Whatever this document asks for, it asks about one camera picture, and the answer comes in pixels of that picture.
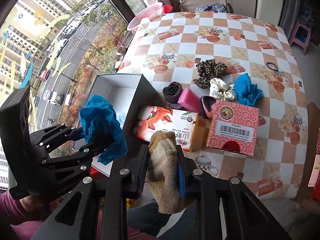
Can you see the checkered tablecloth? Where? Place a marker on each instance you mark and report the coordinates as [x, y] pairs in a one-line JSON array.
[[168, 48]]

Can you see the plaid cloth on chair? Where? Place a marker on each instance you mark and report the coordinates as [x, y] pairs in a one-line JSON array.
[[214, 7]]

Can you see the orange tissue pack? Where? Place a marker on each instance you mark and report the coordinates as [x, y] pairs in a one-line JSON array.
[[153, 118]]

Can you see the pink sponge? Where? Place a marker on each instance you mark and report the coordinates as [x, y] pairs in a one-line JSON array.
[[189, 100]]

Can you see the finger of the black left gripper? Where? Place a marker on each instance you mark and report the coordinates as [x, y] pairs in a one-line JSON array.
[[95, 148], [75, 134]]

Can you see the leopard print scrunchie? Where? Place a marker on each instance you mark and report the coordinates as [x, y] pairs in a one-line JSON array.
[[206, 71]]

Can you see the pink plastic basin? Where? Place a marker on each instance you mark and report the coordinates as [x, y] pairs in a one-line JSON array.
[[151, 11]]

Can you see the left hand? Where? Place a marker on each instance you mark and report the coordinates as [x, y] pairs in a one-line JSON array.
[[31, 203]]

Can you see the purple brown knitted hat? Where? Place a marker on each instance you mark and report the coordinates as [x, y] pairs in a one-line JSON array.
[[172, 92]]

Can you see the pink plastic stool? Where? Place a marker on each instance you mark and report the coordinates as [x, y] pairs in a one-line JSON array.
[[301, 34]]

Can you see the black white storage box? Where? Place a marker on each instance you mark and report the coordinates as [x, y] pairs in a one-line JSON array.
[[128, 94]]

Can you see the beige knitted sock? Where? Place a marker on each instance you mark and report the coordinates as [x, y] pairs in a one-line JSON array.
[[162, 170]]

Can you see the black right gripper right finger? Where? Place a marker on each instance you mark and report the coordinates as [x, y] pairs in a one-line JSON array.
[[198, 185]]

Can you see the pink patterned cardboard box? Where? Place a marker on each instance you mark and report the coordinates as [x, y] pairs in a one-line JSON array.
[[234, 128]]

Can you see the blue cloth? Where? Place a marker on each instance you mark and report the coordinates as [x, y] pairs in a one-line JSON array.
[[99, 122], [247, 93]]

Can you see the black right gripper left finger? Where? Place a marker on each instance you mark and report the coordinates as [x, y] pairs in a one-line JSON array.
[[125, 182]]

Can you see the white dotted scrunchie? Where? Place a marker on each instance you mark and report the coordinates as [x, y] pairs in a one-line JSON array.
[[221, 90]]

